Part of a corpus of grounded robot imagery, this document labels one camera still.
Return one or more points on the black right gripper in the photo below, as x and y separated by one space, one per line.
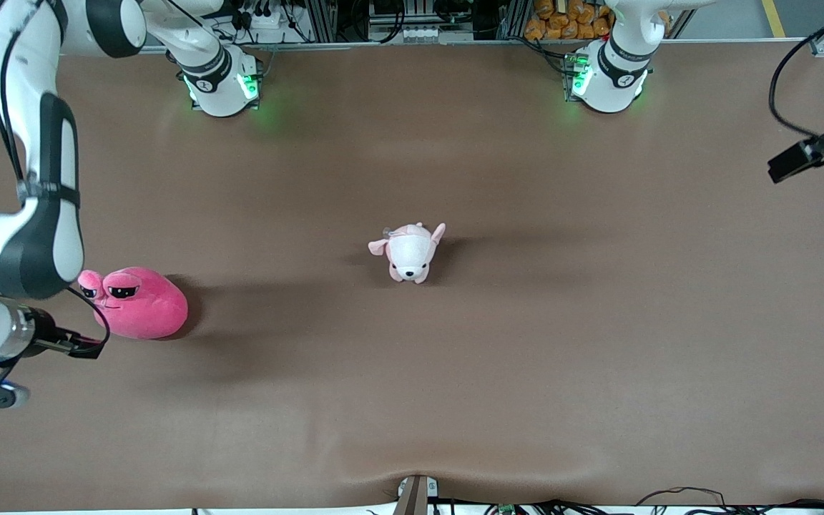
44 333

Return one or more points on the pink plush toy with eyes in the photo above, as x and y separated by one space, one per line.
140 307

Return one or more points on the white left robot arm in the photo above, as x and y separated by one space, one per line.
612 79

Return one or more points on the orange objects heap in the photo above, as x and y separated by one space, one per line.
569 21

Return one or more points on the brown table mat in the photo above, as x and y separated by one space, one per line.
412 393

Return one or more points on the pink and white dog plush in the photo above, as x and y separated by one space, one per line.
408 254

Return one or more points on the white power strip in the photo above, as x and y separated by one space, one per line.
263 18

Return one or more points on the white terminal block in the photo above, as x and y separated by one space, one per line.
420 34

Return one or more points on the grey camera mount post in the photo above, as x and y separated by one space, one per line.
413 497

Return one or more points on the aluminium table edge rail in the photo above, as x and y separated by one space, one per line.
412 45

